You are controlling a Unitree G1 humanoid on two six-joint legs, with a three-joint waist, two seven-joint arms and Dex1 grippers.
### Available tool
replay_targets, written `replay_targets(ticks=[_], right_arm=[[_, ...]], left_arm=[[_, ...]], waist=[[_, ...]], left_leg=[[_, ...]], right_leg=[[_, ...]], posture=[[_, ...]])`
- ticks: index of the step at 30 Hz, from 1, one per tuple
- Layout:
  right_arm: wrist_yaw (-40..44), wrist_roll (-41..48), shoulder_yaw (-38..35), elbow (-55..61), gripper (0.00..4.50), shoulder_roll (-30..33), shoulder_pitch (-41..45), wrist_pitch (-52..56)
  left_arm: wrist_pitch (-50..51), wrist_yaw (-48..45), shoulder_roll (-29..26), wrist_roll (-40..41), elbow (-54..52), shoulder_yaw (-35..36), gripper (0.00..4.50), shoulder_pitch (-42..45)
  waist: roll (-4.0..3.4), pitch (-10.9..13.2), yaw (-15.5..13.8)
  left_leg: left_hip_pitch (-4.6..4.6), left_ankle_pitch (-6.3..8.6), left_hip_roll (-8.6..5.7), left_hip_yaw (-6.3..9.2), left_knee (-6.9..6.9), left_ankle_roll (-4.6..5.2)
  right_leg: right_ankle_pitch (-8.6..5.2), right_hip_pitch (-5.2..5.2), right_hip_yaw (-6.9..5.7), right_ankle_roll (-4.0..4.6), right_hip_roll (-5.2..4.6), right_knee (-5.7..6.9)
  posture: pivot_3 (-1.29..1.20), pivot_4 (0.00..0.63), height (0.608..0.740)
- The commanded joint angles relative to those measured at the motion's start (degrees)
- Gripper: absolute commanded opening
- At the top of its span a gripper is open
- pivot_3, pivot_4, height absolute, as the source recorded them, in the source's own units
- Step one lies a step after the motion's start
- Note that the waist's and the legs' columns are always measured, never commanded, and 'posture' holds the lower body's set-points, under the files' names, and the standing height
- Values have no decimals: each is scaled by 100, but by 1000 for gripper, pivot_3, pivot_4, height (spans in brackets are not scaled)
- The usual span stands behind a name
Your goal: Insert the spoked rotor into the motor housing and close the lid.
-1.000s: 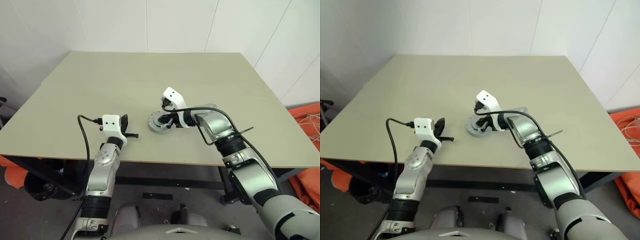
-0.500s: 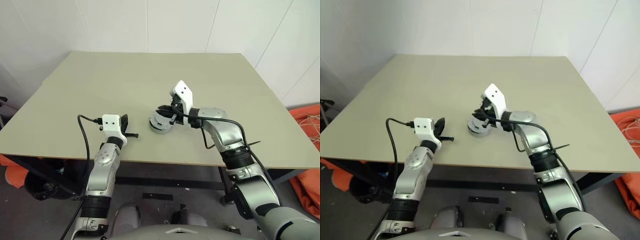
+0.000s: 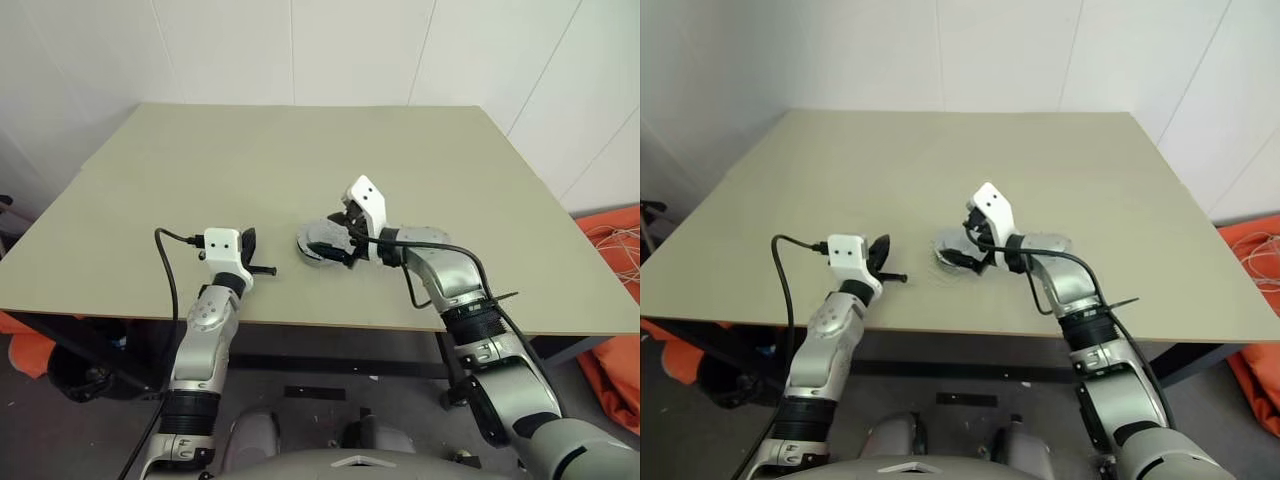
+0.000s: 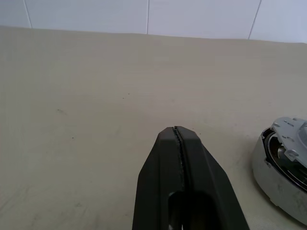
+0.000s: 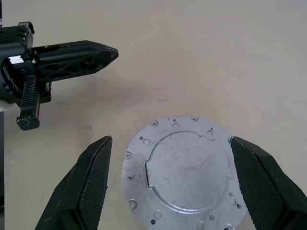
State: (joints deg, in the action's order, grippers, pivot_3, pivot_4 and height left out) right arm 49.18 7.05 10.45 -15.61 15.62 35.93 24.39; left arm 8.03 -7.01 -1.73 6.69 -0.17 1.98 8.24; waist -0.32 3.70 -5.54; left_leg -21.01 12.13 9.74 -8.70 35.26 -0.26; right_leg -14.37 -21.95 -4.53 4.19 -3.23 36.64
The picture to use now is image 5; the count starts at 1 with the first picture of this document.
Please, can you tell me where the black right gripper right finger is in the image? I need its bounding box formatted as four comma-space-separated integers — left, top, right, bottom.
229, 136, 307, 230

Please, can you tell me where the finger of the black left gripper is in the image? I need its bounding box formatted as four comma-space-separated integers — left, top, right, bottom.
32, 40, 118, 60
35, 50, 120, 81

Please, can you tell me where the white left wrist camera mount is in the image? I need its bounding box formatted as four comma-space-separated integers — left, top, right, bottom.
0, 100, 19, 112

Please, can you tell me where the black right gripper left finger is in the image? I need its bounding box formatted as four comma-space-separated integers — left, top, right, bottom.
34, 135, 113, 230

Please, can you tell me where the round silver motor lid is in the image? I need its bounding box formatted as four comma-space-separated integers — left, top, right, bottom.
121, 114, 248, 230

